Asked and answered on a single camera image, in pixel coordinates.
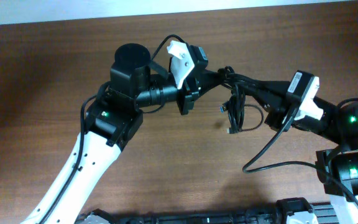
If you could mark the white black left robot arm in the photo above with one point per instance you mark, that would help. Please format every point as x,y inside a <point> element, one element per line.
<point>110,119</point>

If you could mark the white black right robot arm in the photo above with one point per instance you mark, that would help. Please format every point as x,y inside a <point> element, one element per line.
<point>337,167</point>

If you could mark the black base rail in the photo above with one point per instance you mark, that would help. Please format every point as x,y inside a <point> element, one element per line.
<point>289,210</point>

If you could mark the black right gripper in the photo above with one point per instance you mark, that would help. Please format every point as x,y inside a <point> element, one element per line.
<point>270,94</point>

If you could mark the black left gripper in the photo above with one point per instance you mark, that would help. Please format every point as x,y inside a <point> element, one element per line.
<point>185,101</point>

